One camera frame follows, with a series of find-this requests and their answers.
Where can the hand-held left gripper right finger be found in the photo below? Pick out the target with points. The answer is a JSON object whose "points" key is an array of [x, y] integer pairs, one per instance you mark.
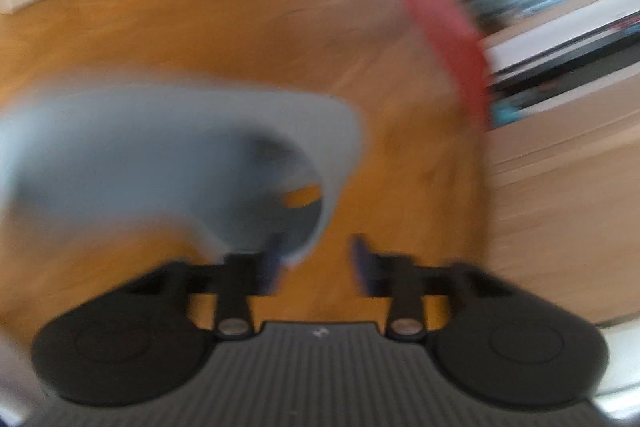
{"points": [[361, 264]]}

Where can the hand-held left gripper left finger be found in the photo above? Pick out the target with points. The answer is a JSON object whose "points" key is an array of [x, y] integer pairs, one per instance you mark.
{"points": [[270, 257]]}

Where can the red mat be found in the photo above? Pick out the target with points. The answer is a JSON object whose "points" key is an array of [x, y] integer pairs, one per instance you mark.
{"points": [[440, 27]]}

